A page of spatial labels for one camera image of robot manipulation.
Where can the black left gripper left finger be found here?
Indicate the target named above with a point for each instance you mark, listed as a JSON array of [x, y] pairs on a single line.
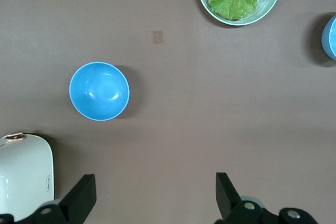
[[76, 203]]

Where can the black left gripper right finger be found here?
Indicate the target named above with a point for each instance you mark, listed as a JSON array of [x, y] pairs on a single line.
[[231, 205]]

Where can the blue bowl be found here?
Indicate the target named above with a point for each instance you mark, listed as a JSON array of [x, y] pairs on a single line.
[[99, 91], [330, 37]]

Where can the white toaster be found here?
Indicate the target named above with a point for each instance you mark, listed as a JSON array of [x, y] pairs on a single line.
[[23, 176]]

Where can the small tape patch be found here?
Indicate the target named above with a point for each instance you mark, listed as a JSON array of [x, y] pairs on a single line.
[[158, 37]]

